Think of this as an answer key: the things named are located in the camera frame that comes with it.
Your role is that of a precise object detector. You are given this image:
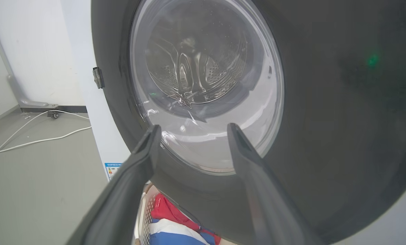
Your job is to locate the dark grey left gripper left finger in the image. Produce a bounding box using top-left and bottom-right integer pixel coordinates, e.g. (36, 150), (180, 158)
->
(66, 125), (162, 245)

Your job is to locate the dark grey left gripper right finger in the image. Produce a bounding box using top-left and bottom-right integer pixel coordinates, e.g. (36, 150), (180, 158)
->
(227, 123), (321, 245)

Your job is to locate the dark grey washing machine door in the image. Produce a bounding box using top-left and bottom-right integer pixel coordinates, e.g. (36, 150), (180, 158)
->
(91, 0), (406, 245)

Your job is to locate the metal door latch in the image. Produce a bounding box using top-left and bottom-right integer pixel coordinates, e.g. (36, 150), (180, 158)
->
(93, 67), (105, 89)

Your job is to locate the white washing machine body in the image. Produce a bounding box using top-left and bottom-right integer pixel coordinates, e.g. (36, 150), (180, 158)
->
(60, 0), (406, 245)

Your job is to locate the white laundry basket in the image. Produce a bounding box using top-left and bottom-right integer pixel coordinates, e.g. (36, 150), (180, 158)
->
(134, 184), (162, 245)

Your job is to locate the energy label sticker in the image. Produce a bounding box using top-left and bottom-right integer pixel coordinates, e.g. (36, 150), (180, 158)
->
(105, 162), (122, 180)

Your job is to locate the red white blue garment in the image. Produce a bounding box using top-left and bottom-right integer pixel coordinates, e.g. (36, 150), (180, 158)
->
(149, 193), (221, 245)

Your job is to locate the grey wheeled stand base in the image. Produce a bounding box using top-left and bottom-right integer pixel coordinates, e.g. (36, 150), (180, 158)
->
(7, 74), (60, 119)

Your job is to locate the white cable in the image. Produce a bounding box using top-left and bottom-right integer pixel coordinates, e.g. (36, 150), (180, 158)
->
(0, 126), (92, 157)
(0, 110), (90, 161)

